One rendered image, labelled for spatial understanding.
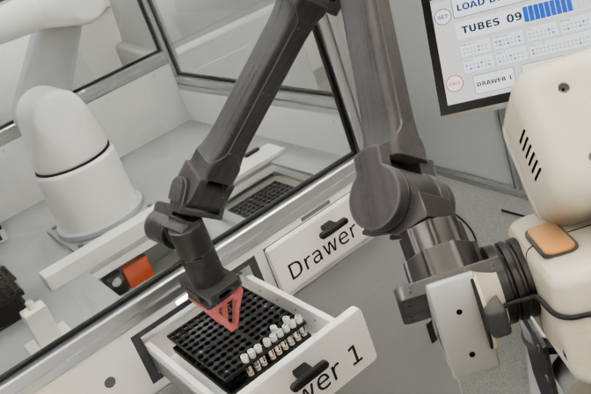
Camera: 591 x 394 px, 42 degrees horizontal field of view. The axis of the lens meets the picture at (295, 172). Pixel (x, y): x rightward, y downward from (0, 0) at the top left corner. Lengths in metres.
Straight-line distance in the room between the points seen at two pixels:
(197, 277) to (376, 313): 0.69
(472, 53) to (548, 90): 1.11
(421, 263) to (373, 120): 0.20
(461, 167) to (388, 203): 2.73
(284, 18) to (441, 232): 0.42
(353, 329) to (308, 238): 0.35
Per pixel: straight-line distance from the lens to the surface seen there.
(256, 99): 1.14
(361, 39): 0.99
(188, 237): 1.20
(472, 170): 3.53
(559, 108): 0.77
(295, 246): 1.61
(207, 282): 1.24
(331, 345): 1.31
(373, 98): 0.95
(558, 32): 1.87
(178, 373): 1.42
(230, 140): 1.16
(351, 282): 1.76
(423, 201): 0.85
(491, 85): 1.85
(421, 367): 2.00
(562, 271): 0.76
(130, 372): 1.53
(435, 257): 0.83
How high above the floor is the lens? 1.67
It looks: 23 degrees down
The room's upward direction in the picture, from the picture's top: 20 degrees counter-clockwise
